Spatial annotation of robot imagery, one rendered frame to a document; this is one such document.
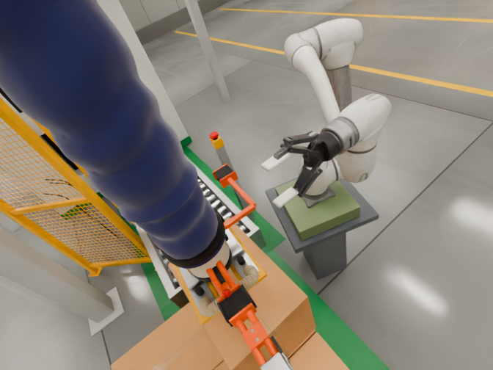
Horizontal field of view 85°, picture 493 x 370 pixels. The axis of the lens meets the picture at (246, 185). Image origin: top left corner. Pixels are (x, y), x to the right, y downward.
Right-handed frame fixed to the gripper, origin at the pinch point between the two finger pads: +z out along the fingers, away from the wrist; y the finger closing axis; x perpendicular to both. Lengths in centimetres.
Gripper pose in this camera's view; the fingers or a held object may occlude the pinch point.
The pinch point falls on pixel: (274, 185)
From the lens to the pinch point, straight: 68.2
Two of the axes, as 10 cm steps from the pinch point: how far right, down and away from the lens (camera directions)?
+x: -5.6, -4.7, 6.8
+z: -7.8, 5.7, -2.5
